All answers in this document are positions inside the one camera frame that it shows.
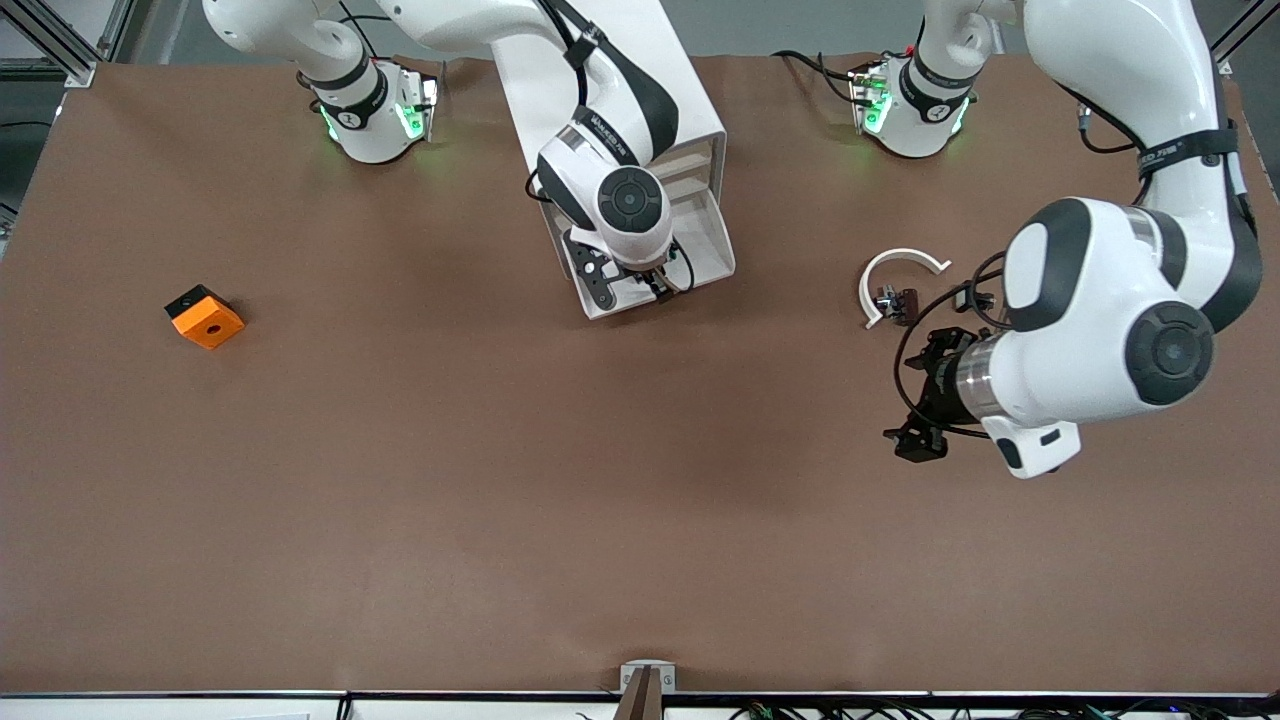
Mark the small brown component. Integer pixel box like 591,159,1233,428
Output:
876,286,921,328

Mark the white curved plastic arc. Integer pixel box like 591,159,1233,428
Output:
858,247,952,330

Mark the brown table mat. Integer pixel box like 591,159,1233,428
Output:
0,52,1280,697

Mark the orange box with hole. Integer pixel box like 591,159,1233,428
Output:
164,284,246,351

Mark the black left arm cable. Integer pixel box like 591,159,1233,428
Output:
892,250,1009,441

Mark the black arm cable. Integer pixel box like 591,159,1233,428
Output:
525,0,606,206
892,250,1009,441

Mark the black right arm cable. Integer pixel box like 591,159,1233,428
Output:
525,0,606,206

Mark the black base cable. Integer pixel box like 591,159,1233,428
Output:
770,49,863,107

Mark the black cable bundle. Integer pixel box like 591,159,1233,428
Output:
728,700,1280,720

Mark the grey metal bracket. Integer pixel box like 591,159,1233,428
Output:
612,660,678,720

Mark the aluminium frame post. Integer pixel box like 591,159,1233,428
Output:
0,0,139,89
1205,0,1280,78

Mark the white table edge rail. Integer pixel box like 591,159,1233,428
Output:
0,690,1280,720

